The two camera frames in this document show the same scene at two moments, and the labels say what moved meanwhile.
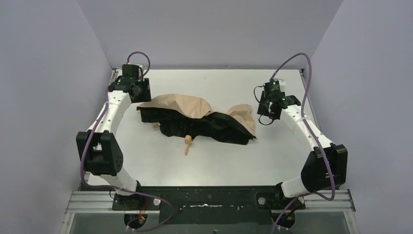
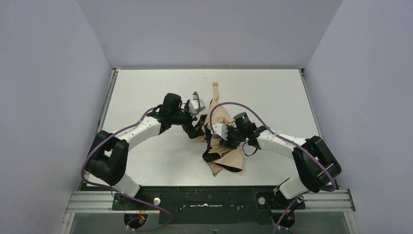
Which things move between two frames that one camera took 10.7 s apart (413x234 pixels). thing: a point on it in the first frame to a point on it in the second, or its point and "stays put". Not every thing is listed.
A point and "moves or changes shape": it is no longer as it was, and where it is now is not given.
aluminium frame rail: x=100 y=202 stays put
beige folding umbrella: x=187 y=117 moves or changes shape
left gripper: x=142 y=95 to x=195 y=129
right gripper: x=266 y=107 to x=222 y=142
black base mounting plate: x=209 y=204 stays put
